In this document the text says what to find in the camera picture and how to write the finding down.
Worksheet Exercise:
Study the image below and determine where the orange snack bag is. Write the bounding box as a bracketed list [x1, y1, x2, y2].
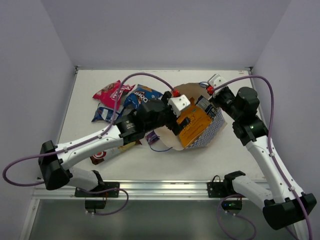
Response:
[177, 97, 212, 148]

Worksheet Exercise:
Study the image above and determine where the checkered paper bag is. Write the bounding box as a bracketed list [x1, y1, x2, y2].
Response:
[155, 83, 227, 151]

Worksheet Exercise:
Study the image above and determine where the purple snack packet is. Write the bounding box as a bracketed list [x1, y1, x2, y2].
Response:
[145, 131, 160, 145]

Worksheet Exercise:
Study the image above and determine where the blue paper bag handle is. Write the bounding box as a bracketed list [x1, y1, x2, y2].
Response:
[198, 81, 209, 89]

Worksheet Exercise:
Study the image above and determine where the blue Doritos chip bag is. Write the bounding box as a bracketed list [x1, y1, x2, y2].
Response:
[123, 84, 163, 109]

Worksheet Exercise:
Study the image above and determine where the red KitKat snack bag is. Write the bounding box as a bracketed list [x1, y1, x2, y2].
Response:
[92, 80, 135, 110]

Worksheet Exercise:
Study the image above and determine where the blue white cookie bag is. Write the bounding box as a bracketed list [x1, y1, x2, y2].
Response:
[91, 103, 124, 123]

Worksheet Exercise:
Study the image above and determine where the brown Chips Ahoy bag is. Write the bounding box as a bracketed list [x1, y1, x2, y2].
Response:
[90, 140, 142, 165]

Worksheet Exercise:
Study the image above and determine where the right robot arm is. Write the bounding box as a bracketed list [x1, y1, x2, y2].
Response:
[209, 86, 317, 230]

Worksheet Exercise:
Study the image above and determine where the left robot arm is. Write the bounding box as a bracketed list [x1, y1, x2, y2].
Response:
[38, 91, 191, 197]

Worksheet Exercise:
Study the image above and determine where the dark blue snack packet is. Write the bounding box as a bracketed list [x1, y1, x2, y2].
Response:
[195, 95, 218, 120]

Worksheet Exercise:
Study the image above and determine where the right black controller box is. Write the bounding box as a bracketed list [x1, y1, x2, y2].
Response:
[221, 200, 243, 213]

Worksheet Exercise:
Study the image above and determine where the black controller box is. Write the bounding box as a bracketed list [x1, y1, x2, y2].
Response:
[84, 199, 107, 212]
[221, 200, 243, 213]

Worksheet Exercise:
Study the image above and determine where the left black controller box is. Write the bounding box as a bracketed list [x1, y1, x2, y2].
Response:
[84, 199, 107, 212]

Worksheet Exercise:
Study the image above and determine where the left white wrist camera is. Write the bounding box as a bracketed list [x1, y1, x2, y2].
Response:
[168, 94, 191, 117]

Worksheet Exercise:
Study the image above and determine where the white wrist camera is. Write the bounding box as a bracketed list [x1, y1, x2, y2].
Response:
[168, 94, 191, 117]
[206, 74, 227, 97]

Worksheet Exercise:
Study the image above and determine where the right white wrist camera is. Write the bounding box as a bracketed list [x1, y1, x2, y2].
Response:
[206, 74, 227, 97]

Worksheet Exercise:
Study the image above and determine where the front blue bag handle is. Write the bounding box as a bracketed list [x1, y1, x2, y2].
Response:
[149, 145, 172, 153]

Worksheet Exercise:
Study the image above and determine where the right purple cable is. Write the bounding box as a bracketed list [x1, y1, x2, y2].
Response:
[212, 75, 313, 240]

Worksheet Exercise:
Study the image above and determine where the purple cable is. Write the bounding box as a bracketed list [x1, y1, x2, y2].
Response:
[2, 72, 180, 216]
[212, 75, 313, 240]

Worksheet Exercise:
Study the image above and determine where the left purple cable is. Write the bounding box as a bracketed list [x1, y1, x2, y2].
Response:
[2, 72, 180, 216]

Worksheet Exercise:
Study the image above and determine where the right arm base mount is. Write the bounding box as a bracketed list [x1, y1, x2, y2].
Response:
[206, 170, 252, 198]

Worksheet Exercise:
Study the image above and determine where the aluminium mounting rail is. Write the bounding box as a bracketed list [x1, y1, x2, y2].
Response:
[33, 180, 271, 201]

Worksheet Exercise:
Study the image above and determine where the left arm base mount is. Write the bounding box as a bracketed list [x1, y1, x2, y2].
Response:
[74, 170, 120, 198]

